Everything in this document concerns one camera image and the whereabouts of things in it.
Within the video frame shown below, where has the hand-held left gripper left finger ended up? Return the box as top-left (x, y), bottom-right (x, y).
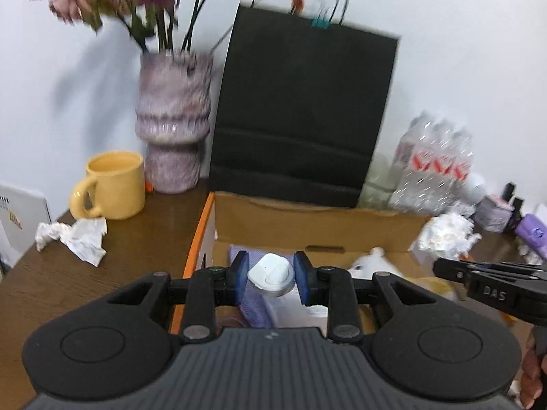
top-left (108, 250), bottom-right (250, 343)

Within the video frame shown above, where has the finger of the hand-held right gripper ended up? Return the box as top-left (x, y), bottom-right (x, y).
top-left (432, 257), bottom-right (547, 285)

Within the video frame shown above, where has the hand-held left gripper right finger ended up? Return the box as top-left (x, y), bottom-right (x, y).
top-left (294, 250), bottom-right (433, 345)

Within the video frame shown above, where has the white earbud case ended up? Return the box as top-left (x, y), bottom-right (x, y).
top-left (247, 253), bottom-right (296, 298)

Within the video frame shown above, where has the white tissue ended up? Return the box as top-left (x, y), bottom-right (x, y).
top-left (410, 213), bottom-right (482, 264)

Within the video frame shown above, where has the cardboard box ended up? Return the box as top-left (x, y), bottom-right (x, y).
top-left (169, 191), bottom-right (518, 337)

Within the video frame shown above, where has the person's right hand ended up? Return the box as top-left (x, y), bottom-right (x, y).
top-left (519, 327), bottom-right (547, 409)

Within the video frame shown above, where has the purple cloth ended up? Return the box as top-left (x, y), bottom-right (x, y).
top-left (229, 245), bottom-right (301, 329)

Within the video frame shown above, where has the purple tissue pack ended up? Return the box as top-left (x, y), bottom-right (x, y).
top-left (514, 213), bottom-right (547, 260)

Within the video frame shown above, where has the grey tin with pink lid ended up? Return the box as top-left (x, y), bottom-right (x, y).
top-left (474, 195), bottom-right (516, 234)

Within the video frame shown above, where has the white and yellow plush toy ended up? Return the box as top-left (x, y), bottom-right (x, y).
top-left (347, 246), bottom-right (464, 300)

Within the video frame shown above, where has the white robot figurine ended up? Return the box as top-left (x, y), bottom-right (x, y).
top-left (462, 173), bottom-right (488, 206)

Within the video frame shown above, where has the shrink-wrapped water bottle pack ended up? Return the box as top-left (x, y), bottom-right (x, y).
top-left (390, 112), bottom-right (476, 215)

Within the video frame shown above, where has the yellow mug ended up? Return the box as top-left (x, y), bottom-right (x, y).
top-left (69, 150), bottom-right (146, 221)

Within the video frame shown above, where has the black paper bag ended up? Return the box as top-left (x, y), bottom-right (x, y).
top-left (208, 0), bottom-right (401, 209)

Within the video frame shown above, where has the crumpled white paper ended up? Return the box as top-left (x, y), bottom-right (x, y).
top-left (35, 217), bottom-right (108, 268)

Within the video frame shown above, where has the purple ceramic vase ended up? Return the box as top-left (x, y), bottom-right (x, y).
top-left (135, 50), bottom-right (213, 194)

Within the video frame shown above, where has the white flat carton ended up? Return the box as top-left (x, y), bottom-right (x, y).
top-left (0, 183), bottom-right (53, 266)

